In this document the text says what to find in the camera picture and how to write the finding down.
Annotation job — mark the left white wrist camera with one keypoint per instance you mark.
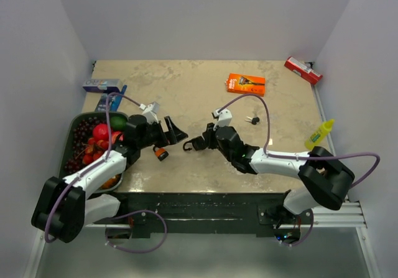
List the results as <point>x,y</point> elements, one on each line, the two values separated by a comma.
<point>150,112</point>

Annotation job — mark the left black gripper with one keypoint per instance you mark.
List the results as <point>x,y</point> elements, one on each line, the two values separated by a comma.
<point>175,135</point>

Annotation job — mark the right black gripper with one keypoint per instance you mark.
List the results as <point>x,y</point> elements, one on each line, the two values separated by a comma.
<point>209,135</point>

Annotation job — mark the red cherries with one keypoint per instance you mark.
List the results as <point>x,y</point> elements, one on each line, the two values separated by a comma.
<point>94,148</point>

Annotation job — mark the dark red grape bunch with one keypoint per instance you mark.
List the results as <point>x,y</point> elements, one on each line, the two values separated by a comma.
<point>80,135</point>

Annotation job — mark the red box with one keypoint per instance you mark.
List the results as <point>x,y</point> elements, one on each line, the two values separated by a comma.
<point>303,71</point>

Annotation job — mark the grey fruit tray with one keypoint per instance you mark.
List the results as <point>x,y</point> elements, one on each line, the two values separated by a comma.
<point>68,144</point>

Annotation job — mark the black Kaijing padlock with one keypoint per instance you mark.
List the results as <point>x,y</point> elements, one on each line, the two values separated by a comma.
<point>197,144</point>

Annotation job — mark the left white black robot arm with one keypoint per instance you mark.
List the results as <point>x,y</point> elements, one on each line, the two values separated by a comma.
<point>66,205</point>

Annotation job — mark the yellow glue bottle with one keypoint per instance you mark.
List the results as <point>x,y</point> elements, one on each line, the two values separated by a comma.
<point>319,134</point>

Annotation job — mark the white blue toothpaste box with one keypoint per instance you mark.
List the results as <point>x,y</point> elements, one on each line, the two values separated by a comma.
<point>102,85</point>

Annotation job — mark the green lime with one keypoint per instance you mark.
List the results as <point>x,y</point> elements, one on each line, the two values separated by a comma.
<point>118,123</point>

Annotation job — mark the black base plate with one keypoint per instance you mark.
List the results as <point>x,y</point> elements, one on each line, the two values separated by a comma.
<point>259,214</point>

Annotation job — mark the red apple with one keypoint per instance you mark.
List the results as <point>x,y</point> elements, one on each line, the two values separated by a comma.
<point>100,132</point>

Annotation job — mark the orange razor box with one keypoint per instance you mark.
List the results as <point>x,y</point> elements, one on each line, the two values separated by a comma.
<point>245,84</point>

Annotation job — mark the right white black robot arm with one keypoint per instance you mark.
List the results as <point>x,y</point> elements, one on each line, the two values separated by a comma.
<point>325,179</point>

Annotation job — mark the orange black padlock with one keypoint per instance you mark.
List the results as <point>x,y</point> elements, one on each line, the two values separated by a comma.
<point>160,153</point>

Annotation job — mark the orange toy pineapple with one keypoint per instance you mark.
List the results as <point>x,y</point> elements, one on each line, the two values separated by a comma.
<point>112,182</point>

